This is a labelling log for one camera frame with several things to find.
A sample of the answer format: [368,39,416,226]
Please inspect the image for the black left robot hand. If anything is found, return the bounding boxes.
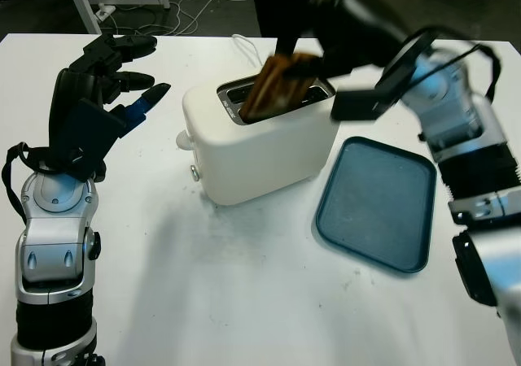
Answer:
[49,32,172,142]

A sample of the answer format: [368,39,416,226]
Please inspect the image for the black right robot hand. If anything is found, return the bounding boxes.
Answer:
[282,0,412,83]

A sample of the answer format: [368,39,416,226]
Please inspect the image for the brown toast slice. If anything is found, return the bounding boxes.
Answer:
[243,52,322,123]

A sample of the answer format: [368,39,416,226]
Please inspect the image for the person in beige hoodie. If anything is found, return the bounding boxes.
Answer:
[250,0,322,56]

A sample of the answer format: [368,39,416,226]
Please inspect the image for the white two-slot toaster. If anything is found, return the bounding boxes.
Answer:
[175,72,339,207]

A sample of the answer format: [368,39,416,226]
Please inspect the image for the blue plastic tray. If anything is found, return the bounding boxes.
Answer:
[312,136,437,275]

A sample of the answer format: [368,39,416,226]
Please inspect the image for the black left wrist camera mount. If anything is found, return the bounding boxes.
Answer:
[28,98,127,182]

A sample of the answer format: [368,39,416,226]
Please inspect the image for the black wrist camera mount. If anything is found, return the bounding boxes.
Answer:
[331,28,439,122]
[28,98,127,182]

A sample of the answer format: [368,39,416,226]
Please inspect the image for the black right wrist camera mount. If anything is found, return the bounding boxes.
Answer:
[331,28,439,122]

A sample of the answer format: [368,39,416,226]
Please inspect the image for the white metal desk frame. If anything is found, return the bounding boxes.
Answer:
[63,0,170,36]

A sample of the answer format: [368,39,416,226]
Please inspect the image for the white toaster power cable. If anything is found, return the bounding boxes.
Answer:
[231,35,264,69]

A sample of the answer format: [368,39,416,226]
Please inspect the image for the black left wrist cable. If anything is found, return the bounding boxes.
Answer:
[2,142,42,224]

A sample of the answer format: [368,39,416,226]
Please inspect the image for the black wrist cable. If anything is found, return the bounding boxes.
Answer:
[406,26,502,98]
[2,142,42,224]

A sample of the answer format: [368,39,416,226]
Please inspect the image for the white floor cables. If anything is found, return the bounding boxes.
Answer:
[101,0,256,37]

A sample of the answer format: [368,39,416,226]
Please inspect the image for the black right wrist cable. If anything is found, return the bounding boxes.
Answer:
[406,26,502,98]

